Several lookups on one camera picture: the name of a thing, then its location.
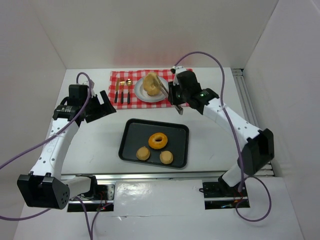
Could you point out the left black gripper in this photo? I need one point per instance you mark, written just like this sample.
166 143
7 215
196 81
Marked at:
97 107

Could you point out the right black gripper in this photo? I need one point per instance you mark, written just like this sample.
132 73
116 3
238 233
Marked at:
173 92

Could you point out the metal tongs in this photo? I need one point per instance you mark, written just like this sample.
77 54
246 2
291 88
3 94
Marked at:
165 90

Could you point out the plain beige bagel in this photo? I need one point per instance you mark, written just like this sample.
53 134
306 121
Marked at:
151 84

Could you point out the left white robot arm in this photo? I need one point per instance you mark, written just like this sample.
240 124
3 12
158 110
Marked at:
42 187

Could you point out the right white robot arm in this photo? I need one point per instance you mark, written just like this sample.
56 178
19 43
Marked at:
255 146

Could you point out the red checkered cloth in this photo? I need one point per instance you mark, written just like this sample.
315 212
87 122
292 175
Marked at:
165 76

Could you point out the black baking tray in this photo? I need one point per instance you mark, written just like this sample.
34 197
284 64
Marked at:
137 132

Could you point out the white paper plate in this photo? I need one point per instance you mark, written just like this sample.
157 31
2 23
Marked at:
142 95

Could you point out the orange glazed donut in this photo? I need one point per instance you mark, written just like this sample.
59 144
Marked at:
158 141

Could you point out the small round bun left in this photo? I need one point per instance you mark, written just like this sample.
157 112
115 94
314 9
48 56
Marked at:
143 153

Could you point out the small round bun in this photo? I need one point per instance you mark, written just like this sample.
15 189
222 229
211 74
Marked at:
143 153
166 157

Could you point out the small round bun right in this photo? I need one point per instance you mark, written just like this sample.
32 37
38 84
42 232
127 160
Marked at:
166 157

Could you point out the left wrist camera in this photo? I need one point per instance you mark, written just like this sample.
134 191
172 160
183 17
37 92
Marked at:
91 85

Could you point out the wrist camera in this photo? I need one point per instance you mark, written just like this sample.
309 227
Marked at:
91 85
175 70

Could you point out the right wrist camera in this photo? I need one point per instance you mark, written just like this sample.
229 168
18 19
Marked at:
175 70

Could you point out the gold knife black handle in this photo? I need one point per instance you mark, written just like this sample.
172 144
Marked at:
116 90

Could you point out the gold fork black handle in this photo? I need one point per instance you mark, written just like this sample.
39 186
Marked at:
122 84

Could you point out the gold spoon black handle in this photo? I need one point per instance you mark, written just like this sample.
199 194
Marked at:
128 84

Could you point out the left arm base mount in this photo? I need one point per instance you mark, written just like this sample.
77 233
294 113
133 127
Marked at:
87 194

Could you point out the aluminium rail front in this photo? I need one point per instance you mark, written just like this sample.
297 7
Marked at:
159 175

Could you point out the aluminium rail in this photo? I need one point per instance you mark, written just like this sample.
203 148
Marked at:
249 113
159 175

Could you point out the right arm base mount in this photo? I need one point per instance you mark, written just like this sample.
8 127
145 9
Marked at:
218 195

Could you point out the aluminium rail right side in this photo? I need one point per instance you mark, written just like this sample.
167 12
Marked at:
249 113

